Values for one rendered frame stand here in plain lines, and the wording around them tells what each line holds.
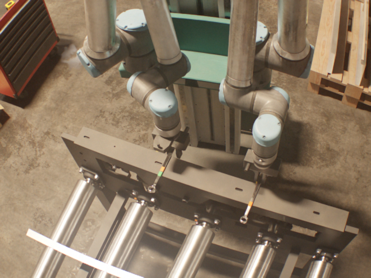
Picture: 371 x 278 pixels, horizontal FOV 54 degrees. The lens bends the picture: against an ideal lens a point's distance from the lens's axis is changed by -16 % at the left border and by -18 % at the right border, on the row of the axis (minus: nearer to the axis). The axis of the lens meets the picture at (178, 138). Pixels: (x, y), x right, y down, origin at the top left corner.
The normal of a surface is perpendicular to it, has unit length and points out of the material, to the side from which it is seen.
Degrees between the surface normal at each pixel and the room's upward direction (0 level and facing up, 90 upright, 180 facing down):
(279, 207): 0
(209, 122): 90
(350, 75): 0
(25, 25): 90
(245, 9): 72
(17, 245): 0
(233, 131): 90
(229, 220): 90
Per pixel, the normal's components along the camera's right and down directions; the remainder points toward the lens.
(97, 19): 0.00, 0.96
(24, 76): 0.91, 0.29
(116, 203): -0.11, -0.53
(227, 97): -0.38, 0.38
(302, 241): -0.40, 0.80
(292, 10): -0.27, 0.92
